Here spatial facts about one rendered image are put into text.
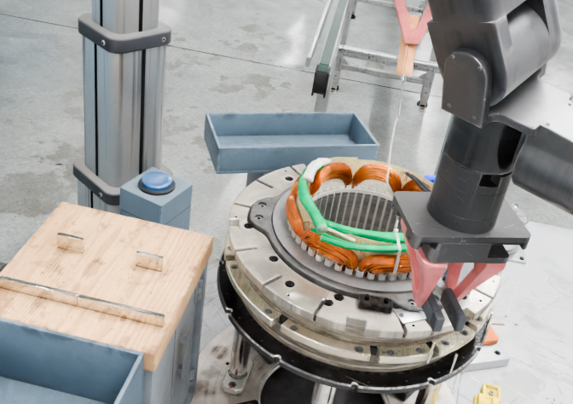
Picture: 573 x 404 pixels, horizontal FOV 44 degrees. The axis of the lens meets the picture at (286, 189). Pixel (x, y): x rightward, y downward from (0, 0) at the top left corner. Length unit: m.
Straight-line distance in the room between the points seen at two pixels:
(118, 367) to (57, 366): 0.07
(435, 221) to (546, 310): 0.78
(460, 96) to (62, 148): 2.67
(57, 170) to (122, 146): 1.83
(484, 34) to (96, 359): 0.47
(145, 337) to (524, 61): 0.43
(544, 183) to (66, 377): 0.49
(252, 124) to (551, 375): 0.62
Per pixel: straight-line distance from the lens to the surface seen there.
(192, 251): 0.82
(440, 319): 0.63
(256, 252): 0.78
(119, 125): 1.13
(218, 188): 2.88
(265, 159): 1.05
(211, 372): 1.05
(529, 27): 0.52
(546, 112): 0.53
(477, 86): 0.50
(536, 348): 1.27
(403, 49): 0.74
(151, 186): 0.97
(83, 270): 0.79
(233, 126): 1.13
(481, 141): 0.55
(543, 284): 1.42
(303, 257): 0.77
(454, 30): 0.50
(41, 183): 2.88
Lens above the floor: 1.57
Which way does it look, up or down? 33 degrees down
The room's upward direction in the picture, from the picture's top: 9 degrees clockwise
